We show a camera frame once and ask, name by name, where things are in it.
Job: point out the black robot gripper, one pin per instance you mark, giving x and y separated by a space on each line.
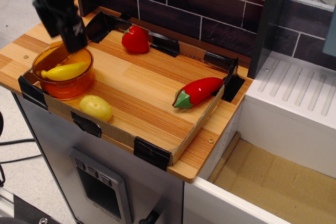
70 25

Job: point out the yellow plastic toy potato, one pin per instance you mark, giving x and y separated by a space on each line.
96 106

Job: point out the orange transparent plastic pot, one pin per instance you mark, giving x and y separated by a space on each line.
57 55

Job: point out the dark grey vertical post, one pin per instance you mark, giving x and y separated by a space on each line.
266 34

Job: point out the white toy sink unit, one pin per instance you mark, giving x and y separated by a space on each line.
276 161

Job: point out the yellow plastic toy banana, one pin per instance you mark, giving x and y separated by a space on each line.
65 72

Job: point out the red plastic toy chili pepper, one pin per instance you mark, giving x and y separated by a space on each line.
195 92

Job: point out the cardboard fence with black tape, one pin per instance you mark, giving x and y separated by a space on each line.
140 89

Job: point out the grey toy dishwasher cabinet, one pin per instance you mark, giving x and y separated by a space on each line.
101 182

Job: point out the red plastic toy strawberry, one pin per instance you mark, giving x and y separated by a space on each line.
135 39

